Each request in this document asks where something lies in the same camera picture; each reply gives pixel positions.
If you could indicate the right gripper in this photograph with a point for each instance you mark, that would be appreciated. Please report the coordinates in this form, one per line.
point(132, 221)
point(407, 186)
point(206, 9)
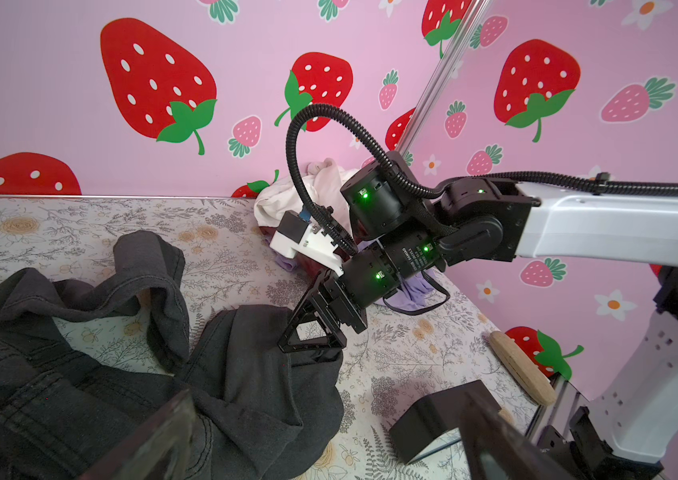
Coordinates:
point(313, 334)

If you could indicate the aluminium front rail frame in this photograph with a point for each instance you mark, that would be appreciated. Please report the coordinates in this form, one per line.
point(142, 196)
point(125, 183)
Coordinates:
point(557, 415)

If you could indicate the maroon cloth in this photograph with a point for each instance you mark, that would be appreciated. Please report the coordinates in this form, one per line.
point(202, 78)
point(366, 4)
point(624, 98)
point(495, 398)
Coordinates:
point(267, 232)

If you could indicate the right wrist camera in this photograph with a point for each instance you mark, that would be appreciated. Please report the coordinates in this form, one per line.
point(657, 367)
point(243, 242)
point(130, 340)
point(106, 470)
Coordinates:
point(294, 235)

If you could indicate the right corner aluminium post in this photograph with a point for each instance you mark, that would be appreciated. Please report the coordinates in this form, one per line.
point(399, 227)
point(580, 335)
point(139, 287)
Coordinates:
point(452, 53)

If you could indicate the white cloth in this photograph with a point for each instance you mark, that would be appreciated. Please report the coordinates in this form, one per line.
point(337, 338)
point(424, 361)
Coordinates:
point(323, 182)

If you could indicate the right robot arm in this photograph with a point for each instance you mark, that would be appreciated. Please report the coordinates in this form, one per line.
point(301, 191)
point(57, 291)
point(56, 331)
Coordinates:
point(399, 228)

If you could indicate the black rectangular box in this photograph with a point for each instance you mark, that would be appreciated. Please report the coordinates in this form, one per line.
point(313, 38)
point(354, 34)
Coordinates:
point(431, 423)

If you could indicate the wooden oval brush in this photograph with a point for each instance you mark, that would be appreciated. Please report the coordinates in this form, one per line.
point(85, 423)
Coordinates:
point(522, 369)

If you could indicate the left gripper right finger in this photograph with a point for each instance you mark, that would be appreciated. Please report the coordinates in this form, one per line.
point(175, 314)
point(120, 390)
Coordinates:
point(496, 450)

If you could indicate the dark grey cloth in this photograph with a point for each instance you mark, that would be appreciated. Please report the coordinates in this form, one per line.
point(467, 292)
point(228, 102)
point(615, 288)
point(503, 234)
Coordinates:
point(258, 416)

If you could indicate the lavender cloth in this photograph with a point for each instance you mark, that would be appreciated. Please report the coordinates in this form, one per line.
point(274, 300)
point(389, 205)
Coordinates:
point(409, 296)

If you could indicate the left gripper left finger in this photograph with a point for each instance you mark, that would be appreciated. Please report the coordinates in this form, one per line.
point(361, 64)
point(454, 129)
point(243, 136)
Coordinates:
point(159, 448)

